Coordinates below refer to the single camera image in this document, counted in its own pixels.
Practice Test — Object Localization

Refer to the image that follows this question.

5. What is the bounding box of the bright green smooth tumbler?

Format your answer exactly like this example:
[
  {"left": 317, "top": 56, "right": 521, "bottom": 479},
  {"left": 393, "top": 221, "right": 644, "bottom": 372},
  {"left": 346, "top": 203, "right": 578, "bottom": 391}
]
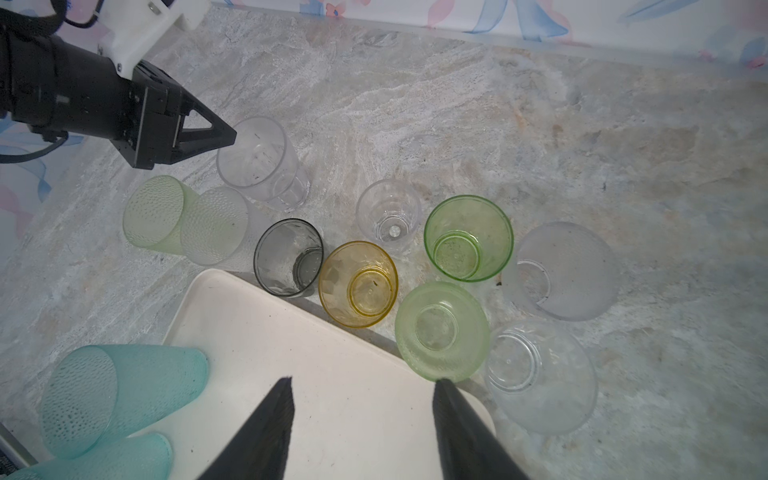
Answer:
[{"left": 423, "top": 194, "right": 515, "bottom": 283}]

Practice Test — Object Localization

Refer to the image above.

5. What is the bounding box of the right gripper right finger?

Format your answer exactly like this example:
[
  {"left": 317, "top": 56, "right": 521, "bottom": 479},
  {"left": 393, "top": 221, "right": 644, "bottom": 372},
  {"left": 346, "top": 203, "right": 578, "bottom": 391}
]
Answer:
[{"left": 432, "top": 379, "right": 529, "bottom": 479}]

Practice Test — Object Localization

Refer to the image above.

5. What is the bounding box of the beige plastic tray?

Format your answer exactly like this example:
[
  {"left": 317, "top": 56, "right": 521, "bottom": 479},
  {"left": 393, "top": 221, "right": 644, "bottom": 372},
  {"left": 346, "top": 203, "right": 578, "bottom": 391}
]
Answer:
[{"left": 128, "top": 268, "right": 497, "bottom": 480}]

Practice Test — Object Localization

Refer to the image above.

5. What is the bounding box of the frosted clear tumbler back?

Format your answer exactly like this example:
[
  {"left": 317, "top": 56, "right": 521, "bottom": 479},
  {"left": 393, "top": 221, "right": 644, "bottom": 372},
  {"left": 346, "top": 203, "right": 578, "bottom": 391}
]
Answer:
[{"left": 502, "top": 221, "right": 620, "bottom": 321}]

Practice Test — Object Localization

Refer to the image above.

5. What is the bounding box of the clear smooth tall tumbler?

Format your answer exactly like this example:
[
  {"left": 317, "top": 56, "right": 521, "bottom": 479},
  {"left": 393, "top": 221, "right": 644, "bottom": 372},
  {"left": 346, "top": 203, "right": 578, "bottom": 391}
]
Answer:
[{"left": 216, "top": 116, "right": 311, "bottom": 212}]

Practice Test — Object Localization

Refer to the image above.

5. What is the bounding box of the small clear glass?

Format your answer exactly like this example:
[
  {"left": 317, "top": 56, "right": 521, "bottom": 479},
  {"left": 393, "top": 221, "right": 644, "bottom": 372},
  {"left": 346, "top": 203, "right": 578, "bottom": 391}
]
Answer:
[{"left": 356, "top": 179, "right": 423, "bottom": 251}]

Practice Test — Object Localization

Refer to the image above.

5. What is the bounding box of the clear glass front right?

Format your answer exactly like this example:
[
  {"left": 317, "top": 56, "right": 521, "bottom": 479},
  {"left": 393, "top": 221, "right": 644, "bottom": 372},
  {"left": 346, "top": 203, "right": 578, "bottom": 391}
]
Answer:
[{"left": 485, "top": 319, "right": 598, "bottom": 436}]

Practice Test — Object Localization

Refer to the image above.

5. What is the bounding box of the teal textured tumbler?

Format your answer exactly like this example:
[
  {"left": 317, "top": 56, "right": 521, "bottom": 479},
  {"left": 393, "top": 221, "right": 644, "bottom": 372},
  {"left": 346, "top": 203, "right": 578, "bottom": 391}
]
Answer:
[
  {"left": 8, "top": 433, "right": 173, "bottom": 480},
  {"left": 39, "top": 344, "right": 209, "bottom": 459}
]

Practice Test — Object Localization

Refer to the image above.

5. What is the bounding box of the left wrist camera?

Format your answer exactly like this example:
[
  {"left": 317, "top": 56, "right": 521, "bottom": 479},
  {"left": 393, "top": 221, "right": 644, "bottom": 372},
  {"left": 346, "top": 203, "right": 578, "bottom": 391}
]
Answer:
[{"left": 97, "top": 0, "right": 212, "bottom": 80}]

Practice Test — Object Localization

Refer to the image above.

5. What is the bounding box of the yellow glass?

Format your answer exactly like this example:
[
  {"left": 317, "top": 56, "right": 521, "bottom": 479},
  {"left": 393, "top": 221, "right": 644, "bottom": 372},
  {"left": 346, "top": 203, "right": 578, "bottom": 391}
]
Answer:
[{"left": 318, "top": 241, "right": 399, "bottom": 329}]

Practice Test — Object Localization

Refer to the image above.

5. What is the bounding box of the clear textured tumbler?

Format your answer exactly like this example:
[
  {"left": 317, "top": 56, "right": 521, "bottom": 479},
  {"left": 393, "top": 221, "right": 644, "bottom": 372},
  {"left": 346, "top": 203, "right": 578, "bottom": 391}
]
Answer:
[{"left": 180, "top": 186, "right": 271, "bottom": 272}]

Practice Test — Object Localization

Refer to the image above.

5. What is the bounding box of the light green textured tumbler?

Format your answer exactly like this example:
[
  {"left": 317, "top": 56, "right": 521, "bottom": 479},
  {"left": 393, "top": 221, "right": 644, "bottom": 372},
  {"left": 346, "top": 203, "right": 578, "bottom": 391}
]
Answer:
[
  {"left": 395, "top": 282, "right": 490, "bottom": 383},
  {"left": 122, "top": 175, "right": 199, "bottom": 255}
]

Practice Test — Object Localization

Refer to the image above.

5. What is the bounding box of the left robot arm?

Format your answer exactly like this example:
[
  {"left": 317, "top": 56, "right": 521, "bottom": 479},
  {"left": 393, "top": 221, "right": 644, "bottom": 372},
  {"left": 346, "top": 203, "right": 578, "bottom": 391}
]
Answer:
[{"left": 1, "top": 1, "right": 237, "bottom": 170}]

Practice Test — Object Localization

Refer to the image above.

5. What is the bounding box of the dark grey glass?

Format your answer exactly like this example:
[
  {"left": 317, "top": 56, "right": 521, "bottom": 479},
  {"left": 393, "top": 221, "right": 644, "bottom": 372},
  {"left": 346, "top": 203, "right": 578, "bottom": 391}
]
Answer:
[{"left": 253, "top": 218, "right": 326, "bottom": 298}]

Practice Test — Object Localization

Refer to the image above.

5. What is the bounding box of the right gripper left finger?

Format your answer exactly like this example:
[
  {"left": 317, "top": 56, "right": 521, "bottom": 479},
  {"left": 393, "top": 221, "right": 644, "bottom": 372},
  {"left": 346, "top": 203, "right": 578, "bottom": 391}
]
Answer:
[{"left": 199, "top": 377, "right": 295, "bottom": 479}]

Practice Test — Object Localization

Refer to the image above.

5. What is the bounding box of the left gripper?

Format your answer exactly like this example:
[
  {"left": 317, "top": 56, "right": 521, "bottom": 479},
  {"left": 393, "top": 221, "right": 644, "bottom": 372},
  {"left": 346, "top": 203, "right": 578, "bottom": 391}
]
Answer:
[{"left": 1, "top": 26, "right": 237, "bottom": 170}]

